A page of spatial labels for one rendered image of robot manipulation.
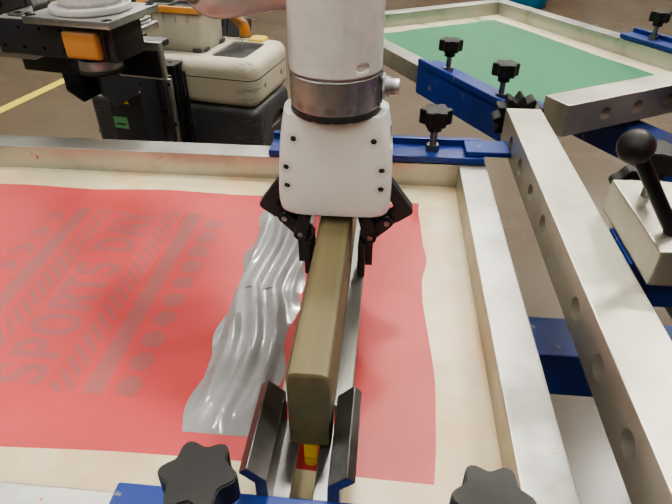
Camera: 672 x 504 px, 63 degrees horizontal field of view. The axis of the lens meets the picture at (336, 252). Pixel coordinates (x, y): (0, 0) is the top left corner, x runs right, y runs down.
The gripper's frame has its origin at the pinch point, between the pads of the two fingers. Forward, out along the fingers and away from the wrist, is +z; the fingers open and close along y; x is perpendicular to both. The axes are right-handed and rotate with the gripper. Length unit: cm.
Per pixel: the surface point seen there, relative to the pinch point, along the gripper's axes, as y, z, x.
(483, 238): -15.8, 2.4, -7.5
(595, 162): -119, 101, -237
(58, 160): 44, 4, -26
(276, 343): 5.0, 5.5, 7.7
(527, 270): -64, 101, -135
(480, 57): -26, 6, -90
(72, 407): 20.9, 5.9, 16.4
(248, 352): 7.2, 5.1, 9.5
